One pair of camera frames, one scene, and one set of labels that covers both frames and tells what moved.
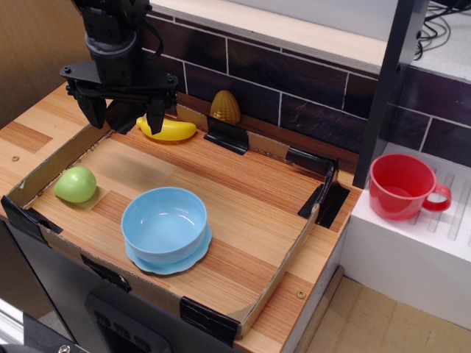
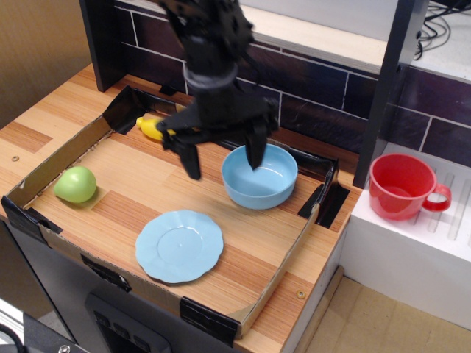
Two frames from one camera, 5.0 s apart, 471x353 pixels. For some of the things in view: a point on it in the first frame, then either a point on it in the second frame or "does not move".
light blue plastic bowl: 164,224 -> 271,184
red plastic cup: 399,184 does not move
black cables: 436,31 does not move
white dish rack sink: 425,259 does not move
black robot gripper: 115,71 -> 223,105
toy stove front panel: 126,329 does not move
